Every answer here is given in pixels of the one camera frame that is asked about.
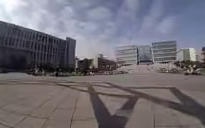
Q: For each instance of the white block building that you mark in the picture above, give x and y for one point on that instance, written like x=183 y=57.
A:
x=187 y=54

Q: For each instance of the row of parked bicycles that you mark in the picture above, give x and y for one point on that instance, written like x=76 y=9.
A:
x=192 y=70
x=43 y=72
x=105 y=72

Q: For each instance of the striped white glass building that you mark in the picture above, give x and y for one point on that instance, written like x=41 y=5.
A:
x=163 y=51

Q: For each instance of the brown building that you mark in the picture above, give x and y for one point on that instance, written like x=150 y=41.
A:
x=103 y=63

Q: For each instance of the dark long building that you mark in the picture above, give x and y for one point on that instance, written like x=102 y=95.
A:
x=26 y=46

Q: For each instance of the grey paved plaza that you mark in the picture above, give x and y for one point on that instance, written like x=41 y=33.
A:
x=56 y=103

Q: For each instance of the wide pale stairs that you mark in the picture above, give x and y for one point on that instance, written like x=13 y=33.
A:
x=140 y=68

